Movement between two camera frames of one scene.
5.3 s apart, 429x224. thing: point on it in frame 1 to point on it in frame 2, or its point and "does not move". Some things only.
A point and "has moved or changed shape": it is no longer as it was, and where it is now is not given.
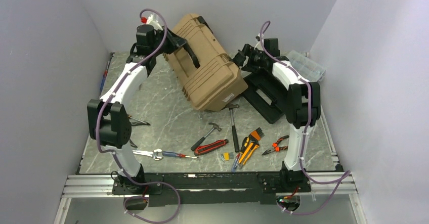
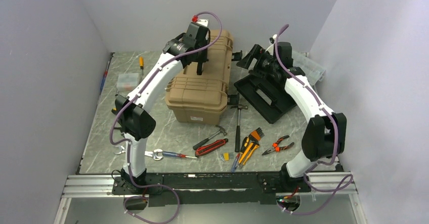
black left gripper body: x=170 y=45 to x=201 y=56
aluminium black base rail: x=174 y=188 does not move
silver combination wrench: x=154 y=153 does not move
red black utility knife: x=203 y=149 does not move
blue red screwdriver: x=169 y=154 does not move
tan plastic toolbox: x=218 y=79 has moved or changed shape
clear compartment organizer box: x=311 y=70 does not move
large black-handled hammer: x=230 y=106 has moved or changed shape
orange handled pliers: x=275 y=147 does not move
